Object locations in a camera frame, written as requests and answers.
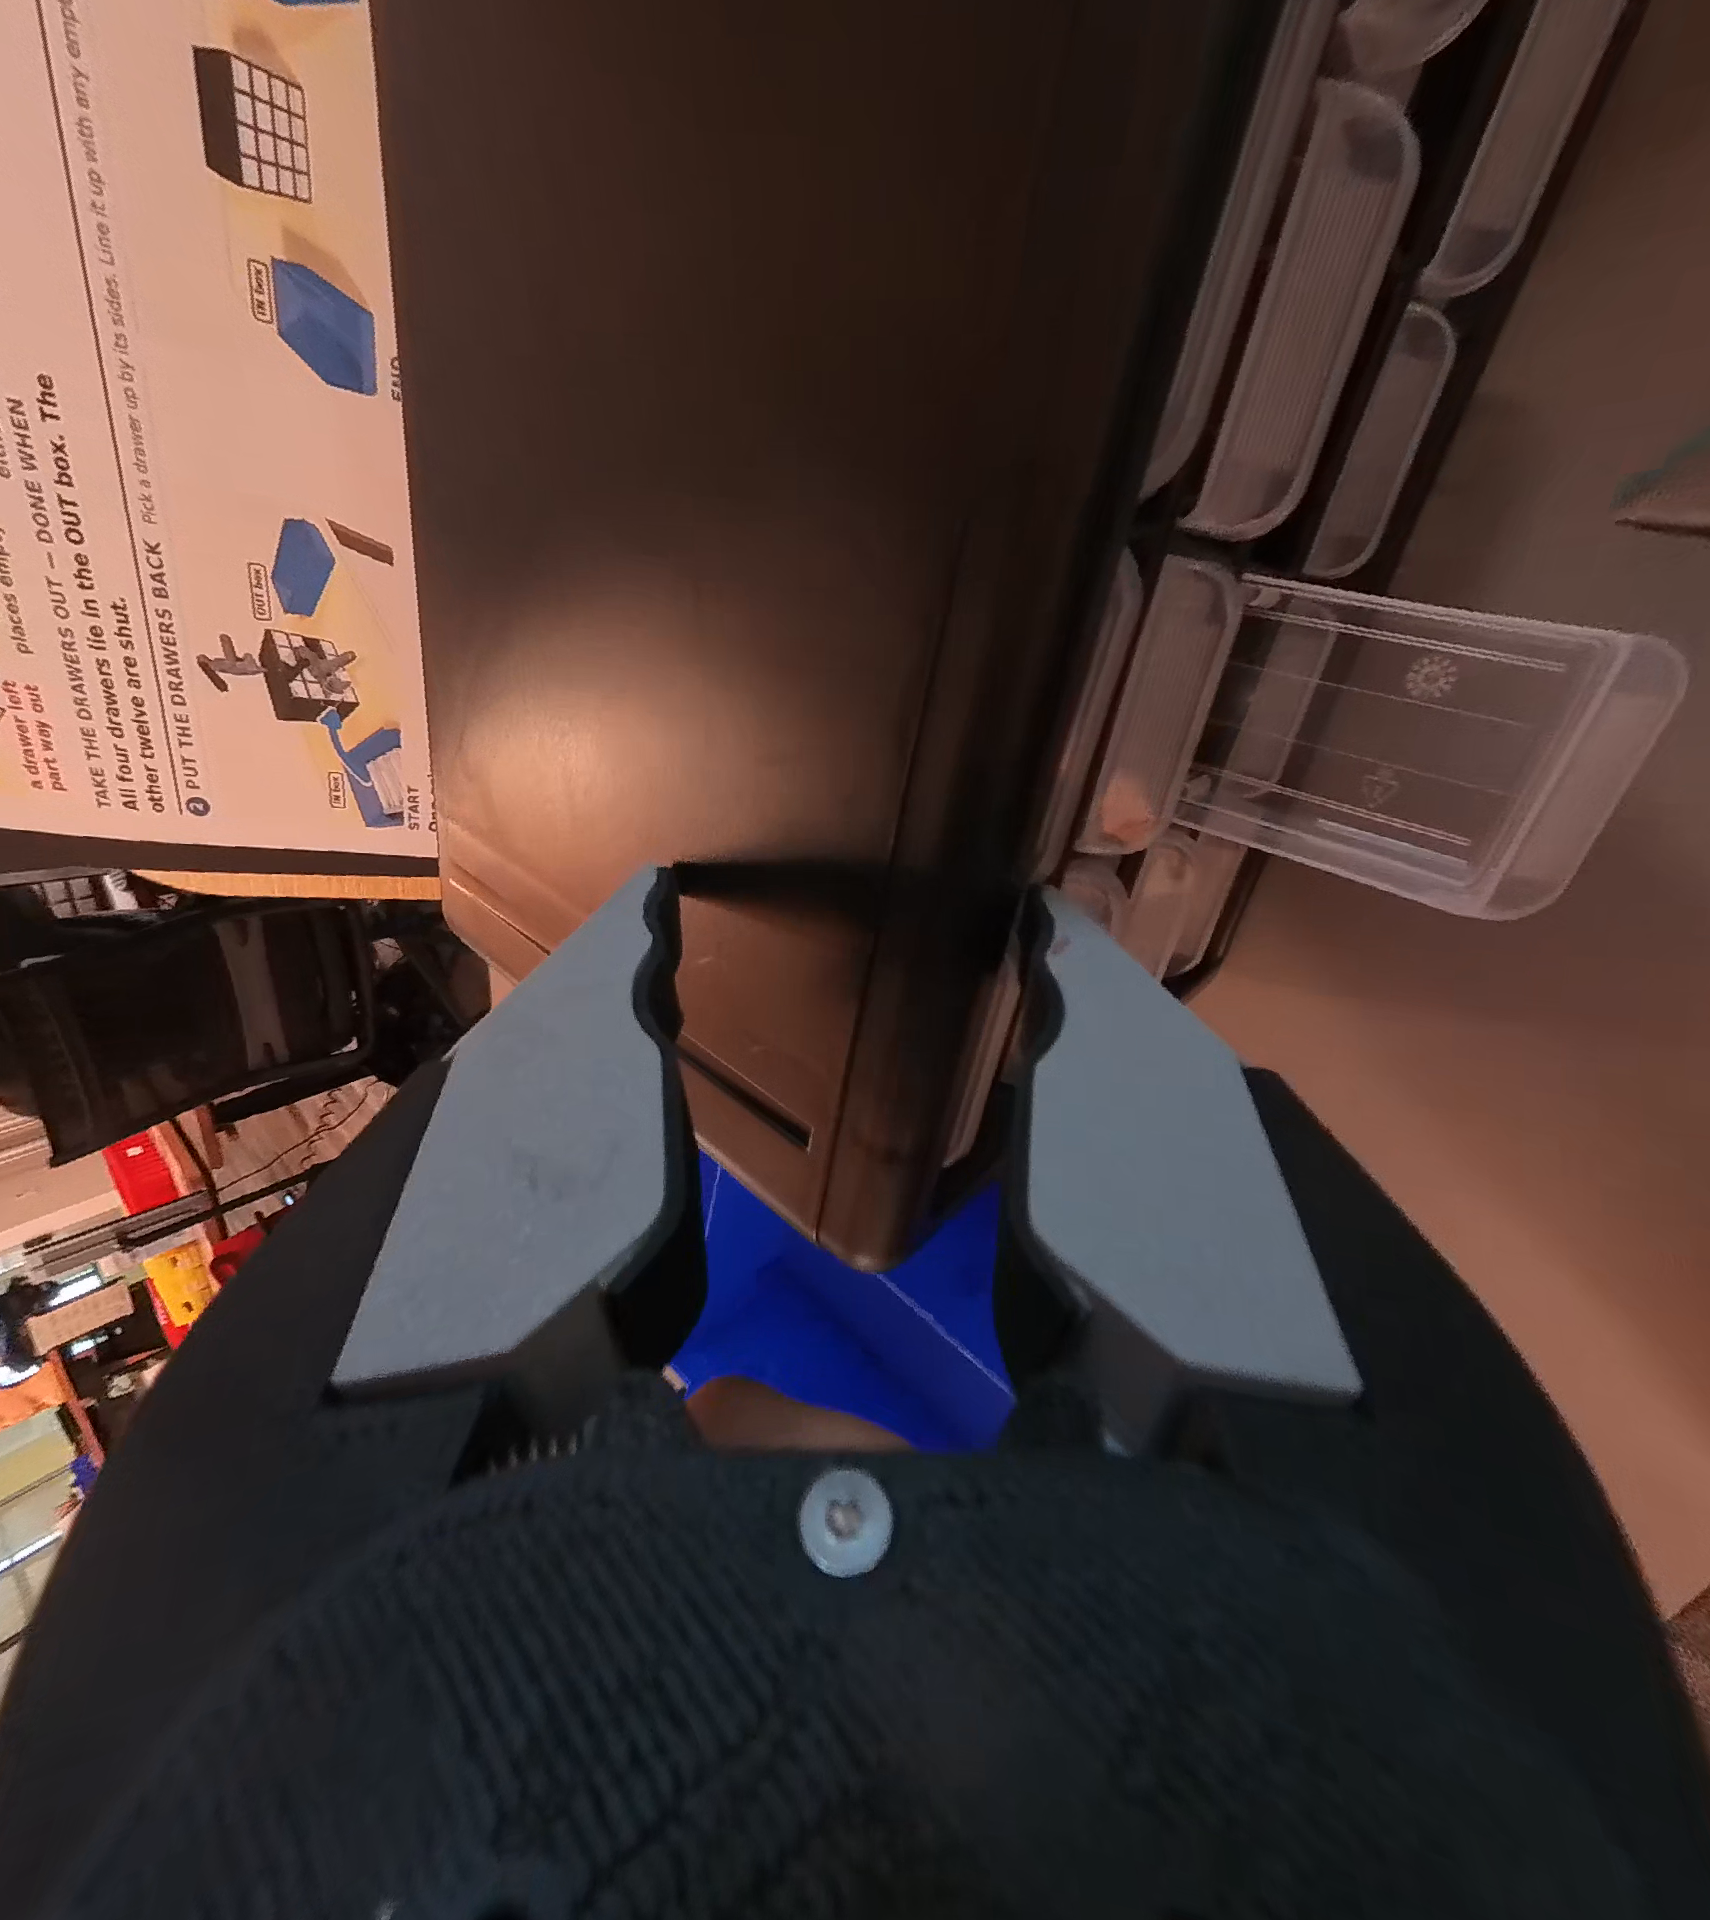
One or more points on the red crate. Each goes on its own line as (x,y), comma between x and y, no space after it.
(143,1178)

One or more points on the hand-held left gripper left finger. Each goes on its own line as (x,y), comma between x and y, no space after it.
(525,1170)

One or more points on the black office chair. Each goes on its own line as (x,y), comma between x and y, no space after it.
(195,1020)

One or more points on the grid of clear drawers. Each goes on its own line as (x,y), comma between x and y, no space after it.
(1312,374)

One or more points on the black drawer cabinet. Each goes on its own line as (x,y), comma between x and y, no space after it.
(721,450)

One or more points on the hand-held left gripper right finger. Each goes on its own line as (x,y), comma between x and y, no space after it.
(1171,1200)

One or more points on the white instruction poster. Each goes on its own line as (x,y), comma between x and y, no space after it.
(120,450)

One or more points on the blue plastic bin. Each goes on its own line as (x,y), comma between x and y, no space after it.
(854,1351)

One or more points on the transparent small drawer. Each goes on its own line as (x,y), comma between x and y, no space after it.
(1470,734)

